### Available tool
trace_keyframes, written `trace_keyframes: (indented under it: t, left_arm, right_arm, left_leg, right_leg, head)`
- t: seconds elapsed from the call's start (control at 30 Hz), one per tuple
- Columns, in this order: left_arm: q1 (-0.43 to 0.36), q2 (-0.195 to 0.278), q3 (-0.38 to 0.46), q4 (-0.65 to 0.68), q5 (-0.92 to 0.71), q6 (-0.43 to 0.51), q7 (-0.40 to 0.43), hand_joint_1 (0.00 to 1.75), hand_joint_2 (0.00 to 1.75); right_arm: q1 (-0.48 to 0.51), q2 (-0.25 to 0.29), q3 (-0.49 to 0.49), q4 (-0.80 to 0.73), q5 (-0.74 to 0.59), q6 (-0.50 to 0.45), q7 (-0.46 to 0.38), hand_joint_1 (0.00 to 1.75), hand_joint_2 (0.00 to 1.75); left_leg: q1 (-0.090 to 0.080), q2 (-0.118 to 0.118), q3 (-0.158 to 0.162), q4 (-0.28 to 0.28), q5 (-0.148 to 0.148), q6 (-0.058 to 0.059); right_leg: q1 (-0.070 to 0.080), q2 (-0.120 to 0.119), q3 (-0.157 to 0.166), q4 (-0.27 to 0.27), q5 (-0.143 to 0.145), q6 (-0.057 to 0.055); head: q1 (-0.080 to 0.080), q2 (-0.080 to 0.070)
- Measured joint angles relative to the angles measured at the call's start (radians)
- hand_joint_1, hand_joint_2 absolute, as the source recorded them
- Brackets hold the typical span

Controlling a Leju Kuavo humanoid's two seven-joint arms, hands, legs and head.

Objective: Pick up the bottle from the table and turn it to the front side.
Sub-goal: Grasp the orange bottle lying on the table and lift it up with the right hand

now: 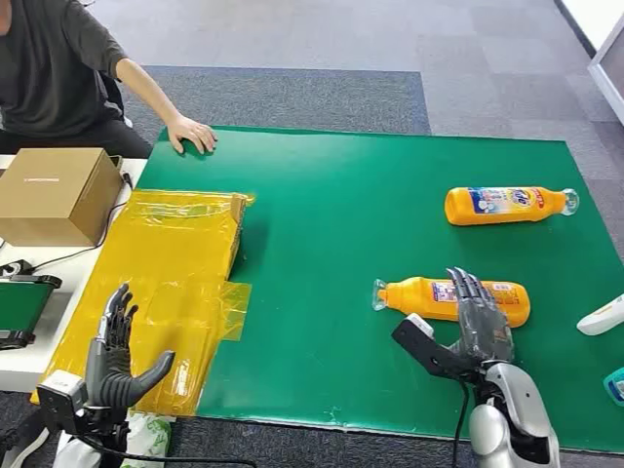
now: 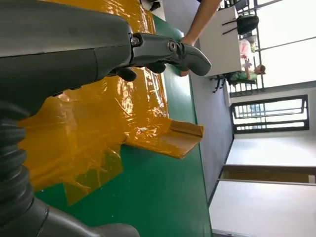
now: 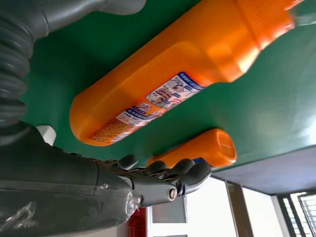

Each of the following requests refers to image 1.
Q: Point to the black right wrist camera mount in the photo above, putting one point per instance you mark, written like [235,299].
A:
[428,345]

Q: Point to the person's hand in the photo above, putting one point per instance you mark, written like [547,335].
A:
[192,134]

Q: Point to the green table mat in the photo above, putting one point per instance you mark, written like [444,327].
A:
[341,258]

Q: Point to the white green plastic bag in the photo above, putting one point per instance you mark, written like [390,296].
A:
[146,439]

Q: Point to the brown cardboard box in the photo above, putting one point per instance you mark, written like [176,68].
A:
[53,194]

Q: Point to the white framed panel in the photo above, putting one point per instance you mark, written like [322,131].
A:
[609,68]

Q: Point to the white table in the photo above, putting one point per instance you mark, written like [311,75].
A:
[58,284]

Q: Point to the orange bottle with small label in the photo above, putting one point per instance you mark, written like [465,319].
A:
[414,297]

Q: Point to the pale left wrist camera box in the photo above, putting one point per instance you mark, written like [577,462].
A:
[61,394]

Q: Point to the green conveyor belt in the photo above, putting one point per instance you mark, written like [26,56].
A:
[22,307]

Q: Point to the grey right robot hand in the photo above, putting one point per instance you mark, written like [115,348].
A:
[480,323]

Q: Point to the teal packet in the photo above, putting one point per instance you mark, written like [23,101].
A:
[615,386]

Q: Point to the yellow taped cardboard box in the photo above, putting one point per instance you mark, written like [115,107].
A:
[170,278]

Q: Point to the orange bottle with blue label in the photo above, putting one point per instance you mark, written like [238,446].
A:
[507,206]

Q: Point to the white plastic bottle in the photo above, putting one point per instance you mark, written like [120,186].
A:
[602,318]

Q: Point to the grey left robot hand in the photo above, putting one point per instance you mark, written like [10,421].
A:
[111,374]

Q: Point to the person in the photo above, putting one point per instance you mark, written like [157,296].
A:
[53,71]

